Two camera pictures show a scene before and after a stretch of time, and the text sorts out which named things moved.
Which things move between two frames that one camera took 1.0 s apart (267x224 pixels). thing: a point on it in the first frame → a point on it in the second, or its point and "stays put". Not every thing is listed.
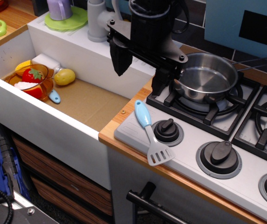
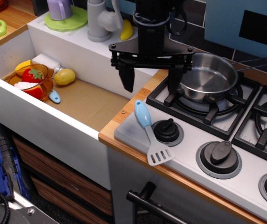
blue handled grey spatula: (157, 153) stays put
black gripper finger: (122, 56) → (127, 74)
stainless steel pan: (208, 78) stays put
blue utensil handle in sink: (54, 96) stays put
